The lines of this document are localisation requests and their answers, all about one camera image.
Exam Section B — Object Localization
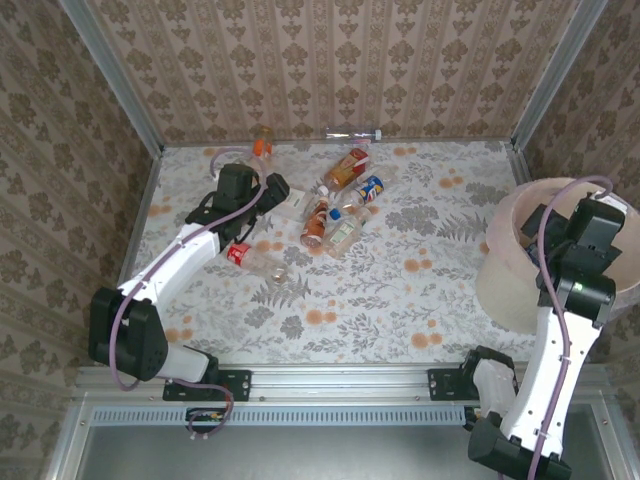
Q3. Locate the bright orange label bottle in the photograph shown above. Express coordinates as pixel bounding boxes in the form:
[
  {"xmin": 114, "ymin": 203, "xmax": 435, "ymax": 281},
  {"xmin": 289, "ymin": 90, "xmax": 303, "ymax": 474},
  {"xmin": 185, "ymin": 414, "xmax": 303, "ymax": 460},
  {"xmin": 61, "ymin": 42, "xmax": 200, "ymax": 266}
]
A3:
[{"xmin": 249, "ymin": 124, "xmax": 276, "ymax": 161}]

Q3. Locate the red Coca-Cola label bottle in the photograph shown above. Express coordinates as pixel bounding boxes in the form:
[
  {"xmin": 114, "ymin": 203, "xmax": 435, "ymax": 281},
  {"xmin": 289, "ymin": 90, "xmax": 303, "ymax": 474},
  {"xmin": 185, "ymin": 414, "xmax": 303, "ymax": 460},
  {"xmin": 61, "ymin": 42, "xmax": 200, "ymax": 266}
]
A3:
[{"xmin": 225, "ymin": 242, "xmax": 294, "ymax": 286}]

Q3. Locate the red label tea bottle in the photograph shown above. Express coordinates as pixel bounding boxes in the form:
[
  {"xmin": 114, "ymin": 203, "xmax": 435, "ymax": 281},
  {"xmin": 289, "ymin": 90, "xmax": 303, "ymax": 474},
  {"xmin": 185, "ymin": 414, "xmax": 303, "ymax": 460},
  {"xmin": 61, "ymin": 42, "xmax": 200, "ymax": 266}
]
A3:
[{"xmin": 323, "ymin": 147, "xmax": 374, "ymax": 190}]

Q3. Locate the clear bottle green label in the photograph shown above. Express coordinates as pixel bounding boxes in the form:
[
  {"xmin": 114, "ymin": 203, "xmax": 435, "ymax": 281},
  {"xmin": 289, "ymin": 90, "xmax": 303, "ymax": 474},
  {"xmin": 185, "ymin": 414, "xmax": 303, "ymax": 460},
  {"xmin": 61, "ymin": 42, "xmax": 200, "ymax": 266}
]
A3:
[{"xmin": 324, "ymin": 204, "xmax": 374, "ymax": 260}]

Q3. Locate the blue Pepsi label bottle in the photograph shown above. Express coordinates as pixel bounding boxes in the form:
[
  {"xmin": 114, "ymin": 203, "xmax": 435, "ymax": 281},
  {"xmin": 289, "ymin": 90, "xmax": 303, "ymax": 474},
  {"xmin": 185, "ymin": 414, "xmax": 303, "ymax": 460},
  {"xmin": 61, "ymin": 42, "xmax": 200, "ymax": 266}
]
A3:
[{"xmin": 328, "ymin": 171, "xmax": 397, "ymax": 221}]

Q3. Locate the pink ribbed bin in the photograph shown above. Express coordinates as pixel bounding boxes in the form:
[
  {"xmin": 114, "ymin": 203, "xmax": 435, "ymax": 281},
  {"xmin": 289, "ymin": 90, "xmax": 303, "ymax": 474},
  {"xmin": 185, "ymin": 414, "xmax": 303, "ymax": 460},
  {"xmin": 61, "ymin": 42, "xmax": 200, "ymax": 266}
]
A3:
[{"xmin": 474, "ymin": 176, "xmax": 640, "ymax": 336}]

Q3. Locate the orange brown label bottle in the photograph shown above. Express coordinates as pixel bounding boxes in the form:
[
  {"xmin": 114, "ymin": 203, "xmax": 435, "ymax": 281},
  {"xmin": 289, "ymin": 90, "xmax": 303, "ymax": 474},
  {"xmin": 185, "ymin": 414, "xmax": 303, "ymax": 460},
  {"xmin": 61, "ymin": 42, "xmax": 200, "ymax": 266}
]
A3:
[{"xmin": 299, "ymin": 185, "xmax": 334, "ymax": 251}]

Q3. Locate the clear bottle small white cap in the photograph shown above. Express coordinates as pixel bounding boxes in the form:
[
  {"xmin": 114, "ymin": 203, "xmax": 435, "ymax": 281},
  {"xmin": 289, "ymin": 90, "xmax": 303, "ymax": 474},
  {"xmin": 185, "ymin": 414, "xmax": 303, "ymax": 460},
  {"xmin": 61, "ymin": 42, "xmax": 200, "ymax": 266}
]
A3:
[{"xmin": 323, "ymin": 124, "xmax": 384, "ymax": 144}]

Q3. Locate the aluminium mounting beam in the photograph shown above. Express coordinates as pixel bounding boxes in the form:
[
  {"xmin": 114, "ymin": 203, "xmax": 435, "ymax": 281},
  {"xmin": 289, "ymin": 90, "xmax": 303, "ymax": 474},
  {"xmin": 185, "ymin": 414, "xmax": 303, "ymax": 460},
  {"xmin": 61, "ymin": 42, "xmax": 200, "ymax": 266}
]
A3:
[{"xmin": 74, "ymin": 364, "xmax": 541, "ymax": 404}]

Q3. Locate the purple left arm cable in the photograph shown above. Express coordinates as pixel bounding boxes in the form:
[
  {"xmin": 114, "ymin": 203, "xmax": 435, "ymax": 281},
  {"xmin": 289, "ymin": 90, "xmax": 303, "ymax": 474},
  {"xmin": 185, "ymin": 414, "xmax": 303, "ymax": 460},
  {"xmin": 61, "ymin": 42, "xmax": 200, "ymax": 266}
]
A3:
[{"xmin": 113, "ymin": 145, "xmax": 267, "ymax": 441}]

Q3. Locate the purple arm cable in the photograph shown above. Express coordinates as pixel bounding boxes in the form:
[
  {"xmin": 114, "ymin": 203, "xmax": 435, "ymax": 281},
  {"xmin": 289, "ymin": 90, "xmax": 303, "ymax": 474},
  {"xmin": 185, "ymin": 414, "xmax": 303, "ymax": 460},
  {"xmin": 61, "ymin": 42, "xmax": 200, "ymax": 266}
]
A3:
[
  {"xmin": 527, "ymin": 174, "xmax": 615, "ymax": 480},
  {"xmin": 113, "ymin": 145, "xmax": 267, "ymax": 441}
]

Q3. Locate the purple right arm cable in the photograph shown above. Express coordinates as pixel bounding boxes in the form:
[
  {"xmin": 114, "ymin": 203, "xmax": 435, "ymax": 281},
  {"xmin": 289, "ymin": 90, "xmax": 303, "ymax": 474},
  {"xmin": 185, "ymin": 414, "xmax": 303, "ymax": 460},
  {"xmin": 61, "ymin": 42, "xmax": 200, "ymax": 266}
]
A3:
[{"xmin": 527, "ymin": 174, "xmax": 615, "ymax": 480}]

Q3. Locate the aluminium floor rail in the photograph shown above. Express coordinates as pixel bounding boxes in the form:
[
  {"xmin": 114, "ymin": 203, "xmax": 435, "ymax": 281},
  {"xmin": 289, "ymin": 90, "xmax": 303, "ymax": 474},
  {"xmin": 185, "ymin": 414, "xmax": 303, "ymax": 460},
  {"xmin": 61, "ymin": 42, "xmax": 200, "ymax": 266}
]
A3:
[
  {"xmin": 117, "ymin": 147, "xmax": 164, "ymax": 291},
  {"xmin": 503, "ymin": 141, "xmax": 534, "ymax": 189}
]

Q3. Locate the aluminium frame post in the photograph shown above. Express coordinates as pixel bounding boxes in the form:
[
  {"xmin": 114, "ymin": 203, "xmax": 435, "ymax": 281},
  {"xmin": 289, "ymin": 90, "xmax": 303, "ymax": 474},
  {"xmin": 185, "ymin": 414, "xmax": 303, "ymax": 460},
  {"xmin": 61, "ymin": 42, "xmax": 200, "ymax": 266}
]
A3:
[
  {"xmin": 58, "ymin": 0, "xmax": 165, "ymax": 154},
  {"xmin": 510, "ymin": 0, "xmax": 609, "ymax": 149}
]

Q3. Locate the grey slotted cable duct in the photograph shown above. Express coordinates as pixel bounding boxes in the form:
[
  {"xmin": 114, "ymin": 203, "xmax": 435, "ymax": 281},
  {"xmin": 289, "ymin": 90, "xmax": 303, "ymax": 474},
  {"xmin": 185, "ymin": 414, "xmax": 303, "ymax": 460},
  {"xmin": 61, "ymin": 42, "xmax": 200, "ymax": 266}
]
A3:
[{"xmin": 89, "ymin": 404, "xmax": 474, "ymax": 429}]

